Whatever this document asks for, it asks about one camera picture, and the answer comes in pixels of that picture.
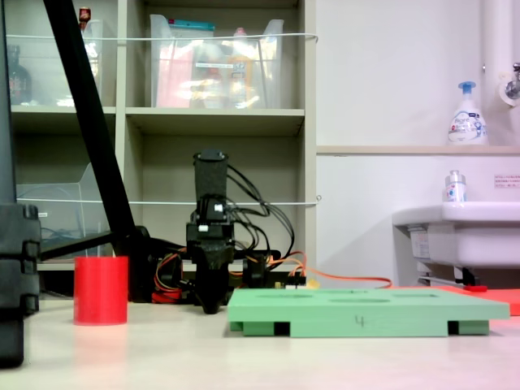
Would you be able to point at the red cylinder block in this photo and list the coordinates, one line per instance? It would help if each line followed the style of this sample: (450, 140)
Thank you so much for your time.
(101, 290)

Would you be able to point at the green shape hole board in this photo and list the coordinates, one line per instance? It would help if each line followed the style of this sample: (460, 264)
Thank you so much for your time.
(365, 315)

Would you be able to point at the beige shelf unit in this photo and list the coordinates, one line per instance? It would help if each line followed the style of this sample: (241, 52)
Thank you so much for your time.
(211, 118)

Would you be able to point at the clear plastic tray container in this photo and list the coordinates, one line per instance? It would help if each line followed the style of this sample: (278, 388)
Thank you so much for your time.
(61, 215)

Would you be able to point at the pink packet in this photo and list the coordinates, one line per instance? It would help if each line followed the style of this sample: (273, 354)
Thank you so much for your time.
(172, 81)

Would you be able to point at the pink capped bottle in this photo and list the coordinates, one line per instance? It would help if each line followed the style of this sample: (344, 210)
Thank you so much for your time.
(240, 69)

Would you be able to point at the black tripod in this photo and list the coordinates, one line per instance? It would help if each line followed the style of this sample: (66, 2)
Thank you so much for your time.
(89, 122)

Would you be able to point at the clear plastic storage bin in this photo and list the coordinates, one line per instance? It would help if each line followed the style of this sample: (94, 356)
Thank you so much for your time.
(268, 73)

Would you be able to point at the notched black stack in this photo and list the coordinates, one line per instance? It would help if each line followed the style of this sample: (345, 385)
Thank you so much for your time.
(16, 284)

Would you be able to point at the clear plastic box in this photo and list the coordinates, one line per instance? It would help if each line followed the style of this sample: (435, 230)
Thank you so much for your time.
(95, 61)

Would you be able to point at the small clear sanitizer bottle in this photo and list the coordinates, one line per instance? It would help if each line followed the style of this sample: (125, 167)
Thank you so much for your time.
(455, 191)

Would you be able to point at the dark grey upright pole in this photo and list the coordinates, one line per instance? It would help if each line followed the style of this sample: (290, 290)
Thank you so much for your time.
(7, 101)

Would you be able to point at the dark glass bottle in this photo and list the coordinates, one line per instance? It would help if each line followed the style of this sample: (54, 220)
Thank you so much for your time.
(19, 81)

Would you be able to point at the white sink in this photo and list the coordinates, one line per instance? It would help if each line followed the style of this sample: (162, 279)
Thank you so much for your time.
(467, 239)

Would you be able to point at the small red capped bottle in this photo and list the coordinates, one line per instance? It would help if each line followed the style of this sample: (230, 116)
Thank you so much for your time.
(84, 16)

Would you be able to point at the white soap pump bottle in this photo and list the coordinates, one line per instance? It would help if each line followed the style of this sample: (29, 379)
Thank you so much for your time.
(467, 126)

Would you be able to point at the metal faucet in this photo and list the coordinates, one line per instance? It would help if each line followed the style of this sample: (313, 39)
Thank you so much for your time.
(512, 87)

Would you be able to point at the pink wall label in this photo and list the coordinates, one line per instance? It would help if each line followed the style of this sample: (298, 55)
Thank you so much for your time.
(508, 181)

